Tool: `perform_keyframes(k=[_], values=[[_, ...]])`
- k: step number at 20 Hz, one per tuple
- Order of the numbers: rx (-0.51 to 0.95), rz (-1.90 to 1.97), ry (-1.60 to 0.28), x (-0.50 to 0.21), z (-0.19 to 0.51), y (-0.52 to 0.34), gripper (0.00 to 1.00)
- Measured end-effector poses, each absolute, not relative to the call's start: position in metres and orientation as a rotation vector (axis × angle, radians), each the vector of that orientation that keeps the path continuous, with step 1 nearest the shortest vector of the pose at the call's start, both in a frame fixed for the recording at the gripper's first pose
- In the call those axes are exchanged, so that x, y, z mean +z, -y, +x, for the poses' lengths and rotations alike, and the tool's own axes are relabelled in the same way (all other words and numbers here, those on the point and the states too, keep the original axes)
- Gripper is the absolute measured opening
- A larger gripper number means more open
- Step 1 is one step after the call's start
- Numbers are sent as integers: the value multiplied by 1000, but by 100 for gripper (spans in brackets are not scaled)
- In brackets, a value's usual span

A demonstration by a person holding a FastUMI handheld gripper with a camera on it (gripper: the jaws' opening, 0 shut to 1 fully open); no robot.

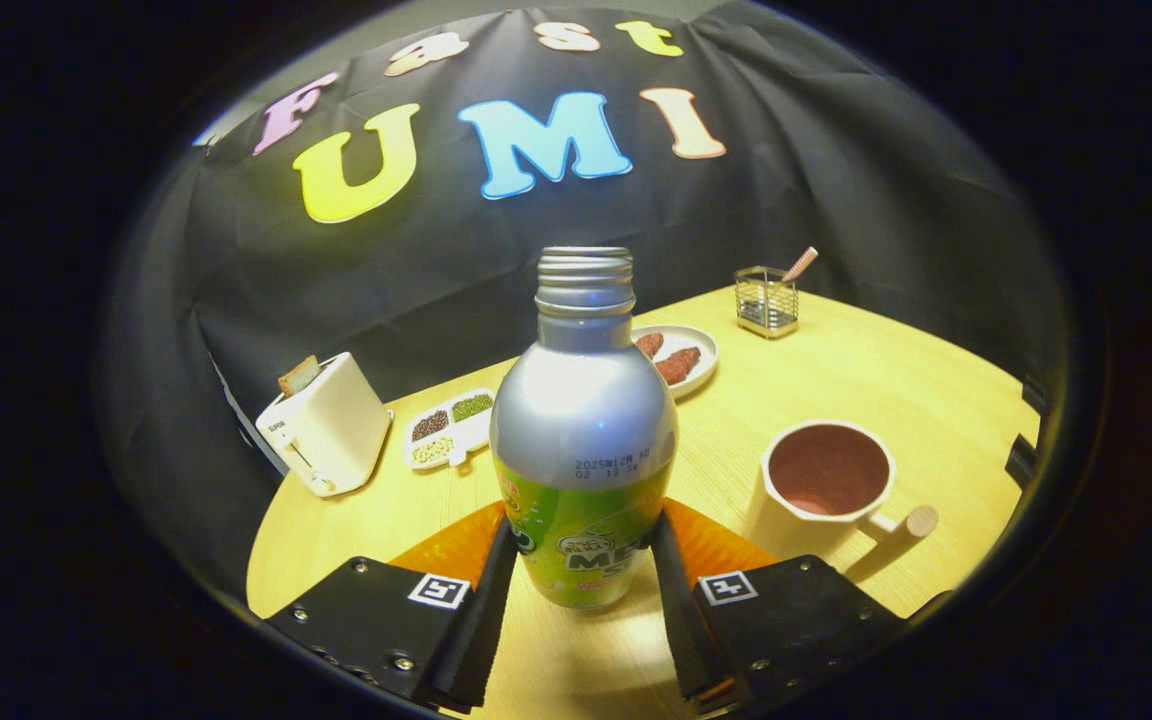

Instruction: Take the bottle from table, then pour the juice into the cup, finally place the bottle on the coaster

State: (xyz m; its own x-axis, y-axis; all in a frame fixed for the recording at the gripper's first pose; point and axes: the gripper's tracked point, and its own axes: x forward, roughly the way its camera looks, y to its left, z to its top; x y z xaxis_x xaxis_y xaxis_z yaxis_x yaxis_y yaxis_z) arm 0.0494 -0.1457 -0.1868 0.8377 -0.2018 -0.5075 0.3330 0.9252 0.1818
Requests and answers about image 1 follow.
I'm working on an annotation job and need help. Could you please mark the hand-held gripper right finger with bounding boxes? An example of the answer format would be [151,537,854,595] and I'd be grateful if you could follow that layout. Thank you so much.
[648,498,952,713]

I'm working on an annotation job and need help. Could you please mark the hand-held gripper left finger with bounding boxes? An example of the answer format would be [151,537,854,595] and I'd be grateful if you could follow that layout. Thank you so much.
[264,500,519,713]

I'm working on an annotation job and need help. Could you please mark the cream cup with wooden handle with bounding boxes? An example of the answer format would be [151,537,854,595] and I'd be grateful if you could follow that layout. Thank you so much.
[748,420,940,566]

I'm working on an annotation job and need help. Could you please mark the silver green juice bottle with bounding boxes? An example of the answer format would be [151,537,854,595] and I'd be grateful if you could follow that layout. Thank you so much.
[489,247,680,611]

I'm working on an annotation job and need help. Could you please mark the white divided dish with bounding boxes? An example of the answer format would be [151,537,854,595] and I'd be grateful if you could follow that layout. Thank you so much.
[402,387,497,471]

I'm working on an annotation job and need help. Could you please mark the white toaster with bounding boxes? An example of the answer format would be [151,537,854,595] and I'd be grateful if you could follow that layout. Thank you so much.
[254,351,394,499]

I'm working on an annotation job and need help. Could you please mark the white round plate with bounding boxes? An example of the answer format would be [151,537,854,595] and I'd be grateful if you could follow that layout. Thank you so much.
[631,324,720,401]

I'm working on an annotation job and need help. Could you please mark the toast slice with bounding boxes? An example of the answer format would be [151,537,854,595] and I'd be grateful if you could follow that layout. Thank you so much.
[277,355,322,395]

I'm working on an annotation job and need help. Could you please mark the wooden table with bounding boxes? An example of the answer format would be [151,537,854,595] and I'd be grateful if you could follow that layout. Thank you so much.
[246,287,1042,720]

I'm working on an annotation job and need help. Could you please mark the black backdrop cloth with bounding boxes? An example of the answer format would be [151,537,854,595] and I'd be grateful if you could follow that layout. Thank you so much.
[101,0,1072,601]

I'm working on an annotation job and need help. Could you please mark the wire utensil holder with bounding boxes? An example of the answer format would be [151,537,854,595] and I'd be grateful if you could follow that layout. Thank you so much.
[734,265,800,340]

